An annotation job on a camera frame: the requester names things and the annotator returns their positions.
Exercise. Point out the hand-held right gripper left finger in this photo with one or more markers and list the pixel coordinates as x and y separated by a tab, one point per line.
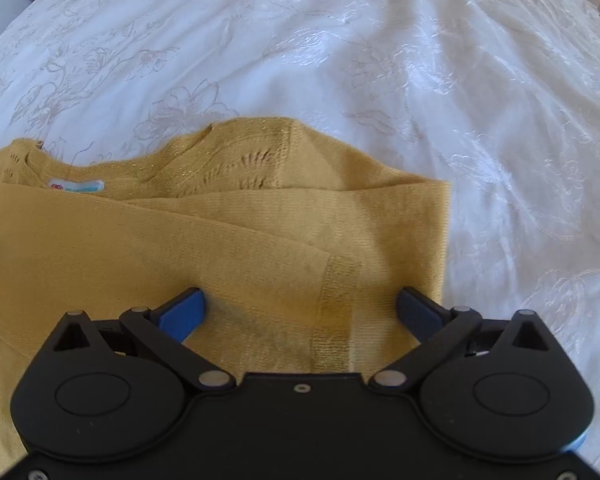
182	312

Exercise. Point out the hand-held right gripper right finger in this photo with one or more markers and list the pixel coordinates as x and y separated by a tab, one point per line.
417	316

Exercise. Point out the yellow knit sweater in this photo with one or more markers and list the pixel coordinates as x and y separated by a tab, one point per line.
190	240

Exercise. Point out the white embroidered bedspread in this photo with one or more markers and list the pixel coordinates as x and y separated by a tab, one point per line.
360	60

